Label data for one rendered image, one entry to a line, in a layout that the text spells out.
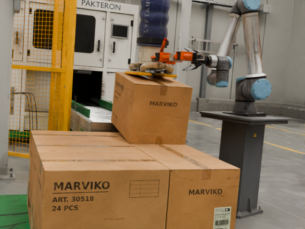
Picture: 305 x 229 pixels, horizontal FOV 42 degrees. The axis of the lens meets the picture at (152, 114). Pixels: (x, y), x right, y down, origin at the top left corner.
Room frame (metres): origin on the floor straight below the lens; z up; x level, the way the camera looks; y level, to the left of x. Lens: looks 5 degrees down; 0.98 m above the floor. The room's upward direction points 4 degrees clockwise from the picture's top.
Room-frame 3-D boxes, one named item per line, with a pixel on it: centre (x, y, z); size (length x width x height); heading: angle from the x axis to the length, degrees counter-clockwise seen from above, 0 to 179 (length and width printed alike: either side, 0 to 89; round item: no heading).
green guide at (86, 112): (4.52, 0.92, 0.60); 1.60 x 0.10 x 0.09; 20
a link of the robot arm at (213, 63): (2.80, -0.38, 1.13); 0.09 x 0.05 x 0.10; 20
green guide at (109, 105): (4.70, 0.42, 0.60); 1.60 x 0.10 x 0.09; 20
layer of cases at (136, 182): (2.44, 0.19, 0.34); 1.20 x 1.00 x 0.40; 20
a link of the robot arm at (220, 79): (2.84, -0.47, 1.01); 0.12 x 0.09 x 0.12; 14
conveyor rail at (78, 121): (4.16, 0.85, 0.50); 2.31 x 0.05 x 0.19; 20
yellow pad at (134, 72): (2.89, 0.13, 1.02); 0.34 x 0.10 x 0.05; 20
